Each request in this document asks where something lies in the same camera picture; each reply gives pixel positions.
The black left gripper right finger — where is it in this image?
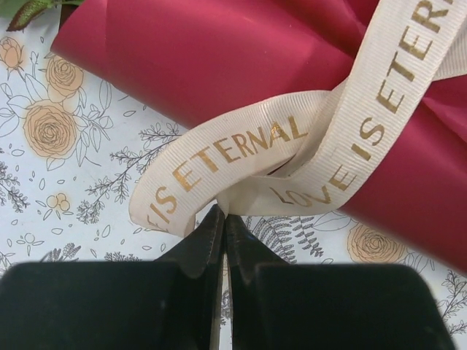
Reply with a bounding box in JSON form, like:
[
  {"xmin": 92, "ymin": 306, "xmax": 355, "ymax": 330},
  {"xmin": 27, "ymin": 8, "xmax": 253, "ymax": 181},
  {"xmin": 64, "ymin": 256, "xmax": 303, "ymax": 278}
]
[{"xmin": 225, "ymin": 216, "xmax": 454, "ymax": 349}]

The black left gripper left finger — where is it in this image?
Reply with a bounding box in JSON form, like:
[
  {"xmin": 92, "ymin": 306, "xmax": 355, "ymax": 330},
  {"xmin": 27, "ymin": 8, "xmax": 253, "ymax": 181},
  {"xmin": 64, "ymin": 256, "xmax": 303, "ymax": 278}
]
[{"xmin": 1, "ymin": 206, "xmax": 225, "ymax": 349}]

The cream ribbon gold lettering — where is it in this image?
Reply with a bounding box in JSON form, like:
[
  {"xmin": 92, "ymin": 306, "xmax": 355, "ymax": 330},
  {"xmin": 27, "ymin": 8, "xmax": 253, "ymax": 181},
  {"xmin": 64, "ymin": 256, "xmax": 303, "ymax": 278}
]
[{"xmin": 129, "ymin": 1, "xmax": 466, "ymax": 237}]

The red paper bouquet wrap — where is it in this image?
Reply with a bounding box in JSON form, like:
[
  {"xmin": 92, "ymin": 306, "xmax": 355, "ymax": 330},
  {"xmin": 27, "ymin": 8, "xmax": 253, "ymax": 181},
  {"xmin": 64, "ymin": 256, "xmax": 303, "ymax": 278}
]
[{"xmin": 51, "ymin": 1, "xmax": 466, "ymax": 271}]

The floral patterned table mat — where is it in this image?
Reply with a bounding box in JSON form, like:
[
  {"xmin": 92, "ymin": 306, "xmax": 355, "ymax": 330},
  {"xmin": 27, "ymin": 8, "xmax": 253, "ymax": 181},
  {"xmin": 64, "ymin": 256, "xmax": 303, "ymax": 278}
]
[{"xmin": 1, "ymin": 15, "xmax": 466, "ymax": 349}]

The pink artificial flower bunch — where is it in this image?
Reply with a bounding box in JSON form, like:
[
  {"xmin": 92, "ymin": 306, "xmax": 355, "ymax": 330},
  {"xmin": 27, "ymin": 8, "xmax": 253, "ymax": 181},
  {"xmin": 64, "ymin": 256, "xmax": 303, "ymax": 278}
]
[{"xmin": 1, "ymin": 0, "xmax": 84, "ymax": 32}]

